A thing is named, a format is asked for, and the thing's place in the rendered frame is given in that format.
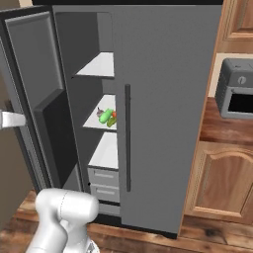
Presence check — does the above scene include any grey freezer drawer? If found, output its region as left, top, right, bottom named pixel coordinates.
left=89, top=184, right=121, bottom=204
left=87, top=166, right=121, bottom=188
left=98, top=202, right=122, bottom=217

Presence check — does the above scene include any grey fridge door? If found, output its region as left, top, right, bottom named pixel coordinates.
left=111, top=4, right=223, bottom=240

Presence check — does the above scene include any grey fridge cabinet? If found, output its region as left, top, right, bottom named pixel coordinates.
left=51, top=4, right=223, bottom=240

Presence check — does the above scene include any wooden wall cupboard door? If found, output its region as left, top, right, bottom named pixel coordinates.
left=216, top=0, right=253, bottom=54

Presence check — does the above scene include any grey toaster oven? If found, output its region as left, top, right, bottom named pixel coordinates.
left=213, top=57, right=253, bottom=120

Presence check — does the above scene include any white freezer shelf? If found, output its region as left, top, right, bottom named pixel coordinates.
left=82, top=94, right=118, bottom=132
left=74, top=50, right=116, bottom=79
left=87, top=131, right=120, bottom=170

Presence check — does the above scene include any wooden base cupboard door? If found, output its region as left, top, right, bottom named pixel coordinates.
left=183, top=140, right=253, bottom=226

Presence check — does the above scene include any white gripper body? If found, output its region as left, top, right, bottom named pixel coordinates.
left=0, top=111, right=27, bottom=130

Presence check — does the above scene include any light green squash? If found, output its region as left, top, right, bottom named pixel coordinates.
left=98, top=108, right=115, bottom=125

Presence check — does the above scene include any green corn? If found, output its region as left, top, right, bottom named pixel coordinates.
left=106, top=117, right=118, bottom=128

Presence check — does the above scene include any dark fridge door handle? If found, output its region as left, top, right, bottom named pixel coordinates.
left=124, top=83, right=132, bottom=193

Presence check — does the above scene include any grey freezer door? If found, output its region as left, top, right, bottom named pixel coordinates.
left=0, top=4, right=83, bottom=200

